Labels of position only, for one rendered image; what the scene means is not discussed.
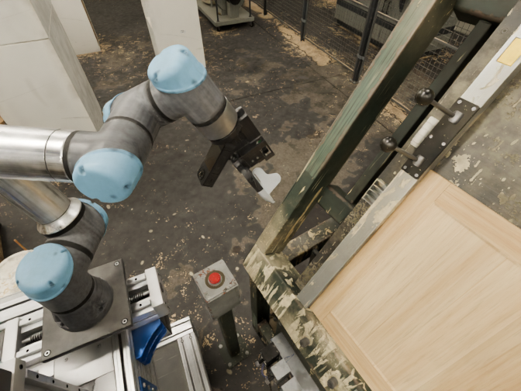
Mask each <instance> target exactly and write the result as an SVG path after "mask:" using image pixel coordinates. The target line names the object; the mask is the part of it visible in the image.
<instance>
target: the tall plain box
mask: <svg viewBox="0 0 521 391"><path fill-rule="evenodd" d="M51 3H52V2H51V0H0V116H1V117H2V118H3V119H4V121H5V122H6V123H7V125H12V126H32V127H43V128H54V129H64V130H81V131H93V132H98V131H99V130H100V129H101V127H102V125H103V118H102V109H101V107H100V105H99V104H98V100H97V98H96V97H95V94H94V92H93V90H92V88H91V86H90V84H89V82H88V79H87V77H86V75H85V73H84V71H83V69H82V67H81V64H80V62H79V60H78V58H77V56H76V53H75V52H74V49H73V47H72V46H71V43H70V40H69V39H68V37H67V34H66V33H65V31H64V28H63V26H62V24H61V22H60V20H59V17H58V15H57V13H56V11H55V9H54V7H53V4H51Z"/></svg>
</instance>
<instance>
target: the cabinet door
mask: <svg viewBox="0 0 521 391"><path fill-rule="evenodd" d="M309 308H310V309H311V310H312V312H313V313H314V314H315V315H316V317H317V318H318V319H319V321H320V322H321V324H322V325H323V326H324V327H325V328H326V330H327V331H328V333H329V334H330V336H331V337H332V338H333V340H334V341H335V342H336V343H337V345H338V346H339V347H340V349H341V350H342V352H343V353H344V354H345V355H346V356H347V358H348V359H349V361H350V362H351V364H352V365H353V366H354V368H355V369H356V370H357V371H358V373H359V374H360V375H361V377H362V378H363V379H364V381H365V382H366V383H367V384H368V386H369V387H370V388H371V390H372V391H521V229H520V228H518V227H517V226H516V225H514V224H513V223H511V222H509V221H508V220H507V219H505V218H504V217H502V216H500V215H499V214H497V213H496V212H495V211H493V210H492V209H490V208H488V207H487V206H486V205H484V204H483V203H481V202H479V201H478V200H477V199H475V198H474V197H472V196H471V195H469V194H467V193H466V192H465V191H463V190H462V189H460V188H459V187H457V186H456V185H455V184H453V183H452V182H450V181H448V180H447V179H445V178H444V177H443V176H441V175H439V174H438V173H436V172H435V171H434V170H430V171H429V172H428V173H427V174H426V175H425V176H424V177H423V179H422V180H421V181H420V182H419V183H418V185H417V186H416V187H415V188H414V189H413V190H412V191H411V192H410V193H409V194H408V195H407V197H406V198H405V199H404V200H403V201H402V202H401V204H400V205H399V206H398V207H397V208H396V209H395V211H394V212H393V213H392V214H391V215H390V217H389V218H388V219H387V220H386V221H385V222H384V223H383V224H382V225H381V226H380V227H379V228H378V230H377V231H376V232H375V233H374V234H373V236H372V237H371V238H370V239H369V240H368V241H367V243H366V244H365V245H364V246H363V247H362V248H361V249H360V250H359V251H358V252H357V253H356V255H355V256H354V257H353V258H352V259H351V260H350V262H349V263H348V264H347V265H346V266H345V268H344V269H343V270H342V271H341V272H340V273H339V275H338V276H337V277H336V278H335V279H334V280H333V281H332V282H331V283H330V284H329V285H328V287H327V288H326V289H325V290H324V291H323V293H322V294H321V295H320V296H319V297H318V298H317V299H316V301H315V302H314V303H313V304H312V305H311V306H310V307H309Z"/></svg>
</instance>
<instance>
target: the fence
mask: <svg viewBox="0 0 521 391"><path fill-rule="evenodd" d="M515 38H519V39H521V25H520V26H519V27H518V28H517V30H516V31H515V32H514V33H513V35H511V37H510V38H509V39H508V40H507V41H506V43H505V44H504V45H503V46H502V48H501V49H500V50H499V52H498V53H497V54H496V55H495V56H494V57H493V58H492V60H491V61H490V62H489V63H488V65H487V66H486V67H485V69H484V70H483V71H482V72H481V73H480V75H479V76H477V78H476V79H475V80H474V81H473V83H472V84H471V85H470V87H469V88H468V89H467V90H466V92H465V93H464V94H463V95H462V96H461V98H463V99H465V100H467V101H469V102H472V103H474V104H475V105H477V106H479V107H480V109H479V110H478V111H477V112H476V113H475V115H474V116H473V117H472V118H471V119H470V121H469V122H468V123H467V124H466V125H465V126H464V128H463V129H462V130H461V131H460V132H459V134H458V135H456V137H455V138H454V139H453V140H452V141H451V142H450V143H449V144H448V146H447V147H446V148H445V149H444V150H443V152H442V153H441V154H440V155H439V156H438V158H437V159H436V160H435V161H434V162H433V163H432V164H431V165H430V166H429V167H428V168H427V170H426V171H425V172H424V173H423V174H422V176H421V177H420V178H419V179H414V178H413V177H412V176H411V175H409V174H407V173H406V172H405V171H403V170H402V169H401V170H400V172H399V173H398V174H397V175H396V176H395V177H394V178H393V180H392V181H391V182H390V183H389V185H388V186H387V187H386V188H385V190H384V191H383V192H382V194H380V196H379V197H378V198H377V199H376V200H375V201H374V203H373V204H372V205H371V207H370V208H369V209H368V210H367V212H366V213H365V214H364V215H363V216H362V217H361V218H360V220H359V221H358V222H357V224H356V225H355V226H354V227H353V229H352V230H351V231H350V232H349V234H348V235H346V237H345V238H344V239H343V240H342V242H341V243H340V244H339V245H338V247H337V248H336V249H335V250H334V252H333V253H332V254H331V255H330V256H329V257H328V258H327V260H326V261H325V262H324V263H323V265H322V266H321V267H320V269H319V270H318V271H317V272H316V274H314V276H313V277H312V278H311V279H310V280H309V282H308V283H307V284H306V285H305V287H304V288H303V289H302V291H301V292H300V293H299V294H298V295H297V298H298V299H299V301H300V302H301V303H302V305H303V306H304V307H305V308H309V307H310V306H311V305H312V304H313V303H314V302H315V301H316V299H317V298H318V297H319V296H320V295H321V294H322V293H323V291H324V290H325V289H326V288H327V287H328V285H329V284H330V283H331V282H332V281H333V280H334V279H335V278H336V277H337V276H338V275H339V273H340V272H341V271H342V270H343V269H344V268H345V266H346V265H347V264H348V263H349V262H350V260H351V259H352V258H353V257H354V256H355V255H356V253H357V252H358V251H359V250H360V249H361V248H362V247H363V246H364V245H365V244H366V243H367V241H368V240H369V239H370V238H371V237H372V236H373V234H374V233H375V232H376V231H377V230H378V228H379V227H380V226H381V225H382V224H383V223H384V222H385V221H386V220H387V219H388V218H389V217H390V215H391V214H392V213H393V212H394V211H395V209H396V208H397V207H398V206H399V205H400V204H401V202H402V201H403V200H404V199H405V198H406V197H407V195H408V194H409V193H410V192H411V191H412V190H413V189H414V188H415V187H416V186H417V185H418V183H419V182H420V181H421V180H422V179H423V177H424V176H425V175H426V174H427V173H428V172H429V171H430V170H433V169H434V168H435V167H436V166H437V164H438V163H439V162H440V161H441V160H442V159H443V157H444V156H445V155H446V154H447V153H448V152H449V150H450V149H451V148H452V147H453V146H454V145H455V144H456V142H458V141H459V139H460V138H461V137H462V136H463V135H464V134H465V133H466V131H467V130H468V129H469V128H470V127H471V126H472V124H473V123H474V122H475V121H476V120H477V119H478V117H479V116H480V115H481V114H482V113H483V112H484V111H485V110H486V109H487V108H488V107H489V106H490V104H491V103H492V102H493V101H494V100H495V98H496V97H497V96H498V95H499V94H500V93H501V92H502V90H503V89H504V88H505V87H506V86H507V84H508V83H510V82H511V80H512V79H513V78H514V77H515V76H516V75H517V74H518V73H519V71H520V70H521V55H520V56H519V58H518V59H517V60H516V61H515V63H514V64H513V65H512V66H511V67H510V66H508V65H505V64H502V63H499V62H498V61H497V60H498V59H499V58H500V57H501V55H502V54H503V53H504V52H505V50H506V49H507V48H508V47H509V45H510V44H511V43H512V42H513V41H514V39H515Z"/></svg>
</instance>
